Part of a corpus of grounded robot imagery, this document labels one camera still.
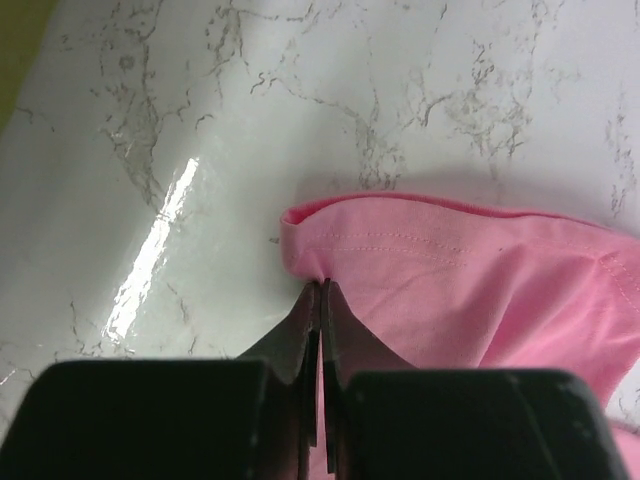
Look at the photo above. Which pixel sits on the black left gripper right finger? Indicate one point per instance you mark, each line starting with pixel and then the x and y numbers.
pixel 386 419

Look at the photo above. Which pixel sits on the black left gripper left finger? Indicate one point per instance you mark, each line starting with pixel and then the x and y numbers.
pixel 251 417

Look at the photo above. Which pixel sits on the pink t shirt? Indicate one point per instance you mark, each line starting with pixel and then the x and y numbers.
pixel 449 284

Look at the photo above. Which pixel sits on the olive green plastic bin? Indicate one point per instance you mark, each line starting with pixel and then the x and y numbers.
pixel 23 25

